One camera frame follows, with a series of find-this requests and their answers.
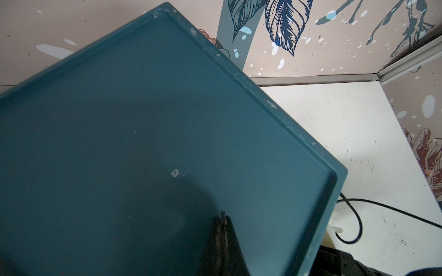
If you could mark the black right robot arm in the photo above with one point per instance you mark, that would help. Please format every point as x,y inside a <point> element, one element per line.
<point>328,262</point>

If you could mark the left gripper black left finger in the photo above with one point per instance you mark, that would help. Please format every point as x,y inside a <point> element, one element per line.
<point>213,261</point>

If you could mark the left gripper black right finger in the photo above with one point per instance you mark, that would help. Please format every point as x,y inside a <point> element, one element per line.
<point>233,260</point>

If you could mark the teal drawer cabinet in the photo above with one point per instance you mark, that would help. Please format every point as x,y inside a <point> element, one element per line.
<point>116,160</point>

